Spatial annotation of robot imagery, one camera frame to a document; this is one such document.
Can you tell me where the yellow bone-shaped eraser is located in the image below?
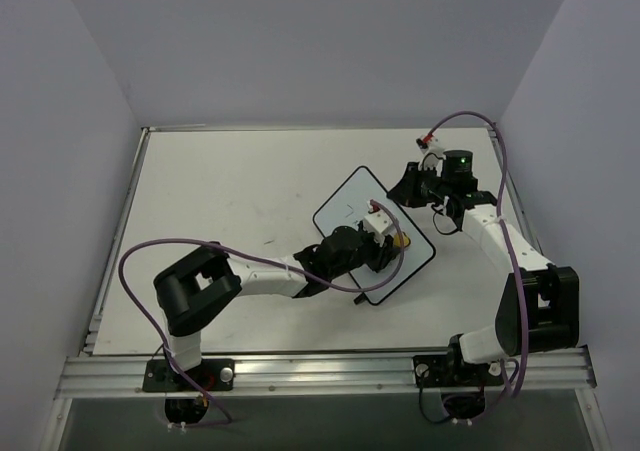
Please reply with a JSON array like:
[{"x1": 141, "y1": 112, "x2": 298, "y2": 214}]
[{"x1": 393, "y1": 232, "x2": 411, "y2": 248}]

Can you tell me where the small black-framed whiteboard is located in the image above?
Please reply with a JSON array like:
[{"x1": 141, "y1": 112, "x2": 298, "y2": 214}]
[{"x1": 312, "y1": 166, "x2": 436, "y2": 306}]

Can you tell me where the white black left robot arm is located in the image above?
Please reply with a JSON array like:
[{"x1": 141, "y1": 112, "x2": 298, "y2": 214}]
[{"x1": 153, "y1": 225, "x2": 411, "y2": 390}]

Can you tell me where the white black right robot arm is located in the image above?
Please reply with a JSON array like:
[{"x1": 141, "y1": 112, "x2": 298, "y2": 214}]
[{"x1": 387, "y1": 150, "x2": 580, "y2": 392}]

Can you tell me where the black thin cable right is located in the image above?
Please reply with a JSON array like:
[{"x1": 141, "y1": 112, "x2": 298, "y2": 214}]
[{"x1": 432, "y1": 200, "x2": 464, "y2": 235}]

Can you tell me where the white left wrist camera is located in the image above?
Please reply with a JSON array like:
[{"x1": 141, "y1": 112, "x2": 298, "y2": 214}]
[{"x1": 362, "y1": 200, "x2": 396, "y2": 246}]

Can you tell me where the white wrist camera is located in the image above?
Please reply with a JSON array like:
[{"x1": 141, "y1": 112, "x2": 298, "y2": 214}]
[
  {"x1": 362, "y1": 200, "x2": 396, "y2": 246},
  {"x1": 416, "y1": 132, "x2": 445, "y2": 170}
]

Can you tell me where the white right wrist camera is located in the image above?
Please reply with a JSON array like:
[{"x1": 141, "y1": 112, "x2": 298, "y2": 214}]
[{"x1": 416, "y1": 132, "x2": 445, "y2": 170}]

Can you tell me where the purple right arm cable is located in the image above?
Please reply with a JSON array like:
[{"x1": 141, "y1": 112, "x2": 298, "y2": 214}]
[{"x1": 427, "y1": 110, "x2": 531, "y2": 417}]

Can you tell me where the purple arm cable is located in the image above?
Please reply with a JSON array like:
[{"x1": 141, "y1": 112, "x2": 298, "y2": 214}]
[
  {"x1": 427, "y1": 110, "x2": 531, "y2": 417},
  {"x1": 119, "y1": 200, "x2": 407, "y2": 427}
]

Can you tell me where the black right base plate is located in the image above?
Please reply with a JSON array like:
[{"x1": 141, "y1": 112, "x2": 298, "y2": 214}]
[{"x1": 412, "y1": 354, "x2": 503, "y2": 389}]

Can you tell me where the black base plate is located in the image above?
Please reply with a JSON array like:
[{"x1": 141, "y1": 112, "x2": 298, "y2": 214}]
[
  {"x1": 141, "y1": 358, "x2": 235, "y2": 393},
  {"x1": 412, "y1": 354, "x2": 503, "y2": 389}
]

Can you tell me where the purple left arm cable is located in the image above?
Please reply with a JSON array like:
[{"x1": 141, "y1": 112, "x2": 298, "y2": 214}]
[{"x1": 119, "y1": 200, "x2": 407, "y2": 427}]

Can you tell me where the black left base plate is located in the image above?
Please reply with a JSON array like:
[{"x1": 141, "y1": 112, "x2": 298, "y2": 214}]
[{"x1": 141, "y1": 358, "x2": 235, "y2": 393}]

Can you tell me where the aluminium front frame rail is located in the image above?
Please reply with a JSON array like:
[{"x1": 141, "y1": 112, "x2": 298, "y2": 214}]
[{"x1": 55, "y1": 348, "x2": 597, "y2": 400}]

